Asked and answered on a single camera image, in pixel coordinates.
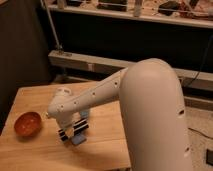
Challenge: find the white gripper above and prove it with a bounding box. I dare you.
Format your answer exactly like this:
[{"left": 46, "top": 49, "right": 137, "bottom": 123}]
[{"left": 57, "top": 109, "right": 90, "bottom": 130}]

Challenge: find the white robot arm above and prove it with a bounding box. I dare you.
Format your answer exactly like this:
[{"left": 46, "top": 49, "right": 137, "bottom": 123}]
[{"left": 47, "top": 58, "right": 193, "bottom": 171}]

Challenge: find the wooden table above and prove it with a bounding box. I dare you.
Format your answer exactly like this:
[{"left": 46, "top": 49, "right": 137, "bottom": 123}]
[{"left": 0, "top": 85, "right": 130, "bottom": 171}]

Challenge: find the red wooden bowl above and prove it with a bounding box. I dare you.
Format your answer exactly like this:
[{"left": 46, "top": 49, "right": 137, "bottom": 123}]
[{"left": 14, "top": 112, "right": 42, "bottom": 137}]

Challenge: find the metal pole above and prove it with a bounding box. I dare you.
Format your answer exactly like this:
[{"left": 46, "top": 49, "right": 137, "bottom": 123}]
[{"left": 43, "top": 0, "right": 63, "bottom": 53}]

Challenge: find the grey baseboard heater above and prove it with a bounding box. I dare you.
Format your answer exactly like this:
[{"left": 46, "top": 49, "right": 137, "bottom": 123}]
[{"left": 48, "top": 50, "right": 213, "bottom": 111}]

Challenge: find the black box on floor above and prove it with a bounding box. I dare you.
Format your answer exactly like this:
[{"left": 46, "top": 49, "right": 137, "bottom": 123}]
[{"left": 206, "top": 149, "right": 213, "bottom": 166}]

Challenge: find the cluttered shelf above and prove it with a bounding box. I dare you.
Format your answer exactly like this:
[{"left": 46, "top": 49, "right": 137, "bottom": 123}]
[{"left": 40, "top": 0, "right": 213, "bottom": 29}]

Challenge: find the black cable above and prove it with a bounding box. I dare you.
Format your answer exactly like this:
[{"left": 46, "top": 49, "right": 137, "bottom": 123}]
[{"left": 181, "top": 33, "right": 213, "bottom": 141}]

